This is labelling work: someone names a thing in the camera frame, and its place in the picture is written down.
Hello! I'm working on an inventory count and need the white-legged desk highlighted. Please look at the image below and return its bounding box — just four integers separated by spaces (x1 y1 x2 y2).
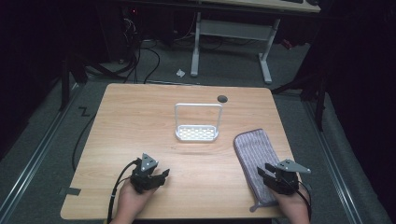
189 0 322 85

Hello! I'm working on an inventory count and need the black metal stand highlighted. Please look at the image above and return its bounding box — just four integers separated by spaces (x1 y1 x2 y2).
58 55 89 112
270 66 329 133

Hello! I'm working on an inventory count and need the metal floor rail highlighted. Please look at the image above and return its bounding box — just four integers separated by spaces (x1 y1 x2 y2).
303 101 365 224
0 82 84 218

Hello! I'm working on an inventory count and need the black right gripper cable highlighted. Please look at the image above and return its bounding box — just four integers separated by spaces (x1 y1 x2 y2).
290 181 313 222

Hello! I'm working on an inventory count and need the black tape mark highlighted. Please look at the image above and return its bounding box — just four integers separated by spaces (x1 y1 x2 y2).
78 105 92 118

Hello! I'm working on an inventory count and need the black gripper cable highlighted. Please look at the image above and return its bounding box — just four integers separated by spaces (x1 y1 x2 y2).
106 159 140 224
290 181 313 222

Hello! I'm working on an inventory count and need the white rack with handle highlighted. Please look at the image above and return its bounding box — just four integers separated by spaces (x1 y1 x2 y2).
174 102 224 144

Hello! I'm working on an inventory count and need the person's left hand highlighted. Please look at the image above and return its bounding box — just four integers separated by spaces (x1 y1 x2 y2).
109 179 157 224

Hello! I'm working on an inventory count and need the bundle of black cables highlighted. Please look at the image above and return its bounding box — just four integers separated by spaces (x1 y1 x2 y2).
90 12 162 85

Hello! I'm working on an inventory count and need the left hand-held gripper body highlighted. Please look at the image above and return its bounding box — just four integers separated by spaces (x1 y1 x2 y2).
129 152 160 194

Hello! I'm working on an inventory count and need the dark computer tower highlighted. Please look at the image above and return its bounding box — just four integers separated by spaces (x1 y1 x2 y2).
95 5 142 63

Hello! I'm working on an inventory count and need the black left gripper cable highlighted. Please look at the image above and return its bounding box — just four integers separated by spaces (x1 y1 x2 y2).
106 159 140 224

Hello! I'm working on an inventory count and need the person's right hand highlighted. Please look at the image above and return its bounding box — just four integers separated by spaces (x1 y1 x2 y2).
273 185 313 224

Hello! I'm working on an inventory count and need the grey tape strip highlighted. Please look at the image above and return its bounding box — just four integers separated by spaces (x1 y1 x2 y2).
57 186 82 197

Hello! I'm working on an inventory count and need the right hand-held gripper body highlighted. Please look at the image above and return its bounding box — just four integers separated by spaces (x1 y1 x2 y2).
263 159 312 196

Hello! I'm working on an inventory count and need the purple striped cloth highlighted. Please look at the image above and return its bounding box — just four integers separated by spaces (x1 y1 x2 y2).
233 128 301 214

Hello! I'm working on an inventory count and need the black floor cable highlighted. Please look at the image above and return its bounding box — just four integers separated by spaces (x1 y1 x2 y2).
71 113 98 173

